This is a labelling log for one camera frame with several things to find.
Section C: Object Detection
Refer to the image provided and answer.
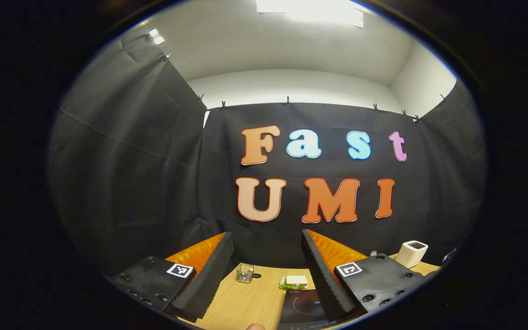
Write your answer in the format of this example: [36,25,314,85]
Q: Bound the white toaster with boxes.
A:
[395,240,429,269]

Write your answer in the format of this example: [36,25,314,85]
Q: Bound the clear glass cup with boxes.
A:
[236,264,254,284]

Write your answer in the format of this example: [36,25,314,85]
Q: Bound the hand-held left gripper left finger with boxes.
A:
[108,231,236,323]

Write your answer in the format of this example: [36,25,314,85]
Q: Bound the black induction cooktop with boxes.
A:
[277,289,338,330]

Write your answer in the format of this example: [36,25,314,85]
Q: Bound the black backdrop cloth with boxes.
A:
[49,27,487,280]

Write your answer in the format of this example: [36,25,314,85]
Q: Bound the ceiling light panel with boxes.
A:
[256,0,364,28]

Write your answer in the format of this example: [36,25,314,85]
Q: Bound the row of black cloth clips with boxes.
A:
[163,53,448,124]

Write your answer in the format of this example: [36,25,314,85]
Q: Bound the sandwich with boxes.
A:
[279,275,309,291]

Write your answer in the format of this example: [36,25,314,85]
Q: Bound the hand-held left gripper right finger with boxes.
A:
[302,229,429,321]

